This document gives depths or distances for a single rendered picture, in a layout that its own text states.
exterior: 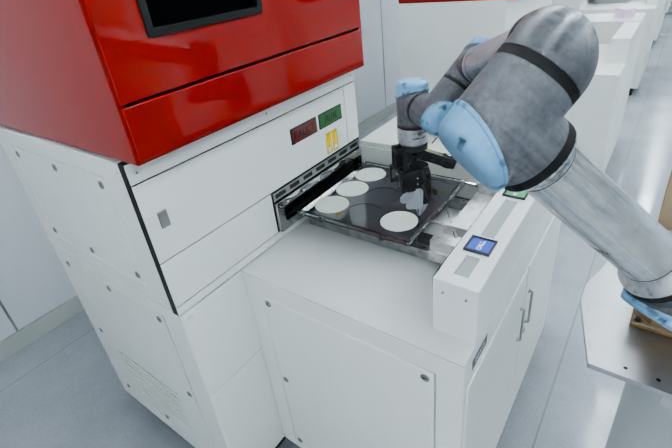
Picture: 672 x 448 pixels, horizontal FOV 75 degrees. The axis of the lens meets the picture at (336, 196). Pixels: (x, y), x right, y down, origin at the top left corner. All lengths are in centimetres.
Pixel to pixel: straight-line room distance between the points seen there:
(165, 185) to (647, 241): 87
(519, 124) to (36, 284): 243
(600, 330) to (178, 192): 93
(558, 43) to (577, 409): 159
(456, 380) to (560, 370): 114
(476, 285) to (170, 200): 66
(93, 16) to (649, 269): 93
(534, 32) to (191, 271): 88
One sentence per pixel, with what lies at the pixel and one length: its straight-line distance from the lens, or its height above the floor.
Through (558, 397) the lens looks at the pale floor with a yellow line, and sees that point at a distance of 200.
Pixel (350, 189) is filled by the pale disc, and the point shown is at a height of 90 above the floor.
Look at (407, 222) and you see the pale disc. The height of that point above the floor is 90.
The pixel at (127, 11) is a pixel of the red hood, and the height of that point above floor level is 149.
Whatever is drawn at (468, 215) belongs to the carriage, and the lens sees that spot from 125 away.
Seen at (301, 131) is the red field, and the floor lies 110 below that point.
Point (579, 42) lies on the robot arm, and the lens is 59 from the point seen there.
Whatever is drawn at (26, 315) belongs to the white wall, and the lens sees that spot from 271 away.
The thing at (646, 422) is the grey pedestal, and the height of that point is 56.
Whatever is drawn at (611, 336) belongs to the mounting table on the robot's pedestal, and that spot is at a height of 82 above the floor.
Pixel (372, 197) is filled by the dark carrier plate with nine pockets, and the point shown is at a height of 90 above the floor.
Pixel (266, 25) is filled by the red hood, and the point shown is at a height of 141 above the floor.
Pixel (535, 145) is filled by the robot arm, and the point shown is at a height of 132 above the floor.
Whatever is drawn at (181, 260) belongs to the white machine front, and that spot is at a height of 95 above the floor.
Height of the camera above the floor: 153
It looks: 28 degrees down
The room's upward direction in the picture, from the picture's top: 7 degrees counter-clockwise
